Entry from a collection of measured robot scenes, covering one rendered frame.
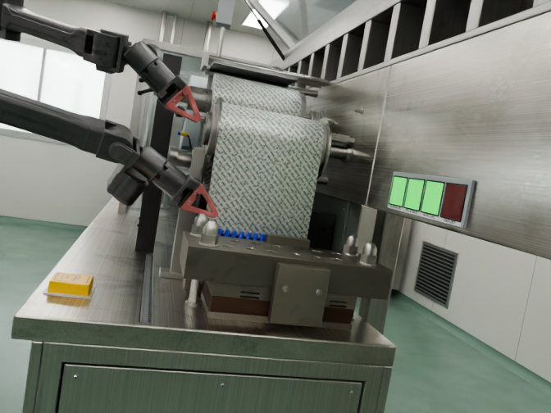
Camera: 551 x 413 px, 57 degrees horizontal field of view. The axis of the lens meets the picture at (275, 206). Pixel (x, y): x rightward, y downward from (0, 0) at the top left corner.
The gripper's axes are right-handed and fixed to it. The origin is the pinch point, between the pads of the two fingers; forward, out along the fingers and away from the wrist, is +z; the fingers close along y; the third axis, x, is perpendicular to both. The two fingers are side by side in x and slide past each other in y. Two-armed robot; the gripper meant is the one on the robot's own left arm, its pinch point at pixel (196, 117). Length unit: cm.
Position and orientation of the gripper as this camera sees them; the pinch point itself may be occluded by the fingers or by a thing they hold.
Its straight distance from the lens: 116.9
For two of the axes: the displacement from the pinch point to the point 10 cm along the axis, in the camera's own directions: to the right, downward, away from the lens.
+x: 7.2, -6.9, 0.6
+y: 2.1, 1.3, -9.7
